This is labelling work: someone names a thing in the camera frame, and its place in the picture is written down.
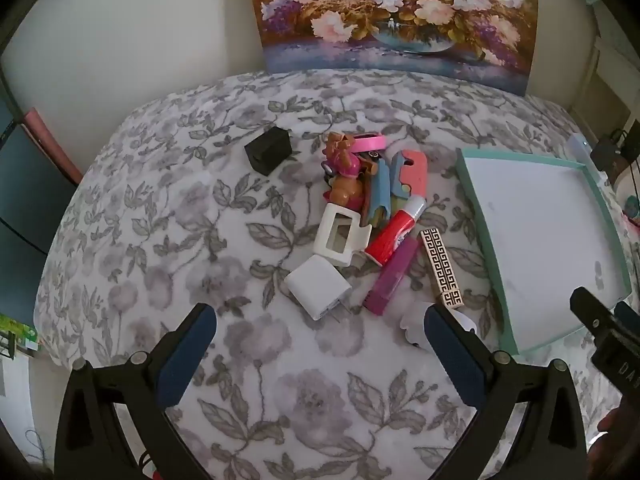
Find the pink board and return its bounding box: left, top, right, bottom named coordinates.
left=22, top=107, right=85, bottom=183

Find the white plastic holder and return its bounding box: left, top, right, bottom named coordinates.
left=314, top=203, right=373, bottom=267

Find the teal tray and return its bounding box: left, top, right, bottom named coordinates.
left=455, top=148, right=632, bottom=356

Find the brown and pink toy dog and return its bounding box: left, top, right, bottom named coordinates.
left=320, top=131, right=381, bottom=211

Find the red and white tube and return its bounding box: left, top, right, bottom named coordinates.
left=364, top=196, right=427, bottom=267

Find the person's right hand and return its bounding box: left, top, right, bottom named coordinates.
left=588, top=406, right=632, bottom=472

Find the pink wristband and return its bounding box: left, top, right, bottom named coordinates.
left=350, top=132, right=388, bottom=153

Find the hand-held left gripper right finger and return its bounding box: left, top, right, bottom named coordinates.
left=422, top=304, right=588, bottom=480

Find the dark cabinet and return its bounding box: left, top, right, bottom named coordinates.
left=0, top=75, right=83, bottom=331

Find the floral painting canvas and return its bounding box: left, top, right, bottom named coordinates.
left=244, top=0, right=540, bottom=97

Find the white charger cube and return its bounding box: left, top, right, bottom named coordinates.
left=286, top=255, right=352, bottom=322

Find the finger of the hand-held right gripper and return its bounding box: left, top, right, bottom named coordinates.
left=570, top=286, right=620, bottom=335
left=614, top=301, right=640, bottom=335

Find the small black bag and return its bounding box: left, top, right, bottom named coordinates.
left=592, top=129, right=632, bottom=173

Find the white scalloped plastic piece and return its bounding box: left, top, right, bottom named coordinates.
left=400, top=301, right=478, bottom=351

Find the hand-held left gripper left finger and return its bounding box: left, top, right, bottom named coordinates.
left=54, top=303, right=221, bottom=480

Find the green packet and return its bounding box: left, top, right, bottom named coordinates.
left=0, top=312, right=38, bottom=361

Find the grey floral blanket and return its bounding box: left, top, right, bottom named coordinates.
left=32, top=67, right=640, bottom=480

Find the black patterned beige box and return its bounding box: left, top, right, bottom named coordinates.
left=419, top=228, right=465, bottom=309

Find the black charger cube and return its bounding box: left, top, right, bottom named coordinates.
left=244, top=127, right=292, bottom=177

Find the white plastic container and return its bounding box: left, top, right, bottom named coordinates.
left=570, top=132, right=594, bottom=161

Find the pink lighter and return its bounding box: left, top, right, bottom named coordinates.
left=362, top=237, right=420, bottom=317

